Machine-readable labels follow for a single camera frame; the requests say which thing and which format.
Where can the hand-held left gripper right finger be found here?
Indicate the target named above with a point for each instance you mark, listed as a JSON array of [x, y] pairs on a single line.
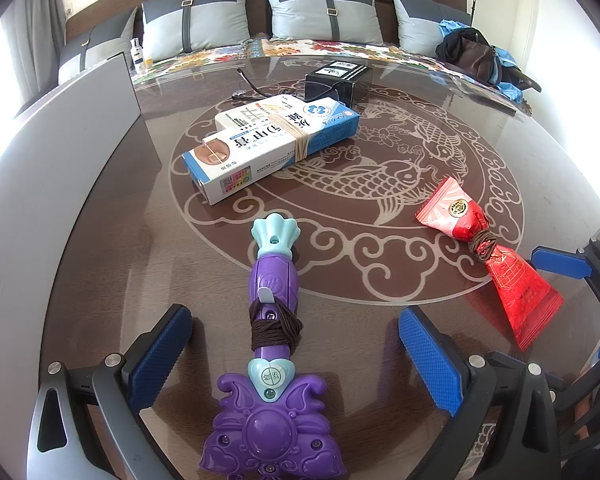
[[430, 360]]

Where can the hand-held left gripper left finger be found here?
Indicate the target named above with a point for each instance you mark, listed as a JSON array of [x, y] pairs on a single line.
[[160, 350]]

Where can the red foil packet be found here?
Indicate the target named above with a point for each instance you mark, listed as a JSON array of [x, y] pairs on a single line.
[[520, 300]]

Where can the purple toy wand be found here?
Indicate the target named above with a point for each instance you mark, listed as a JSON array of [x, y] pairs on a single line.
[[275, 280]]

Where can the tan rubber band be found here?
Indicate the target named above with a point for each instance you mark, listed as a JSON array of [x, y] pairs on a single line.
[[300, 142]]

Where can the white blue medicine box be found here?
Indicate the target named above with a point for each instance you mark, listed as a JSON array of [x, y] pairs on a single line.
[[330, 120]]

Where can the eyeglasses with dark arms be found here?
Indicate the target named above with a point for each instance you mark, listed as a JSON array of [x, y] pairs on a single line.
[[250, 81]]

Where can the black box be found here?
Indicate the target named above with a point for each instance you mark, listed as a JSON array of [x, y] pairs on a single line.
[[330, 90]]

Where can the brown patterned glass desktop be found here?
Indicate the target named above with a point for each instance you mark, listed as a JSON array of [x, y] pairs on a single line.
[[130, 240]]

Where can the black brown bag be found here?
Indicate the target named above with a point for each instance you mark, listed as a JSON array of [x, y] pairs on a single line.
[[475, 57]]

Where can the dark bag with clothes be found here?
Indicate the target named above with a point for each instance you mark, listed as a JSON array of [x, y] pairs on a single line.
[[452, 25]]

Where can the grey two-tone cushion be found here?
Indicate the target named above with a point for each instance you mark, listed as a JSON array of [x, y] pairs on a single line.
[[95, 50], [195, 22], [325, 7], [430, 20]]

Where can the white pump bottle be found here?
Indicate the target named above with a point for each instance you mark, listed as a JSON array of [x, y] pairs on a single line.
[[137, 55]]

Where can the floral blanket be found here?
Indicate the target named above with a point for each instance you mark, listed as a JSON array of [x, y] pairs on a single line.
[[330, 47]]

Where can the light curtain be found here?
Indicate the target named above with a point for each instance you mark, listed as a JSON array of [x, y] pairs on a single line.
[[35, 50]]

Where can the brown wooden sofa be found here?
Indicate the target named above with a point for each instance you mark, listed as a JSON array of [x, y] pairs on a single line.
[[256, 10]]

